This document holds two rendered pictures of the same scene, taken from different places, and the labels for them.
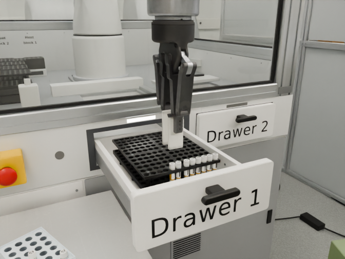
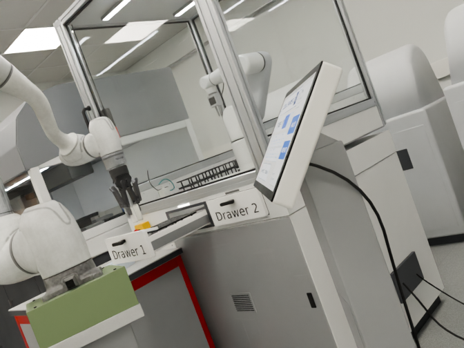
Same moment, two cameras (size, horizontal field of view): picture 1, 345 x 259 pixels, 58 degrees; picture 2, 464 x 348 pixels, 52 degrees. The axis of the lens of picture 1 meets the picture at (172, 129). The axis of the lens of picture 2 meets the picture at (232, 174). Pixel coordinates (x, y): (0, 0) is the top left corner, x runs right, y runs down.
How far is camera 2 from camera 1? 2.01 m
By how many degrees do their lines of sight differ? 72
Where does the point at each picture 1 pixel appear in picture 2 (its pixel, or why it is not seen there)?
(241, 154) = (253, 231)
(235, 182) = (131, 239)
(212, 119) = (215, 204)
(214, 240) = (264, 306)
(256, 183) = (140, 242)
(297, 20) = (250, 116)
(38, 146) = (153, 220)
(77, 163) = not seen: hidden behind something
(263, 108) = (246, 192)
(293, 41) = (253, 133)
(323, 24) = not seen: outside the picture
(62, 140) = (159, 217)
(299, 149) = not seen: outside the picture
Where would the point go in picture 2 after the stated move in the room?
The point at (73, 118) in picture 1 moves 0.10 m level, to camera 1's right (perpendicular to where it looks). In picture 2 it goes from (159, 206) to (162, 206)
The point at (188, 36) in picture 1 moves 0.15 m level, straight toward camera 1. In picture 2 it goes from (113, 175) to (76, 188)
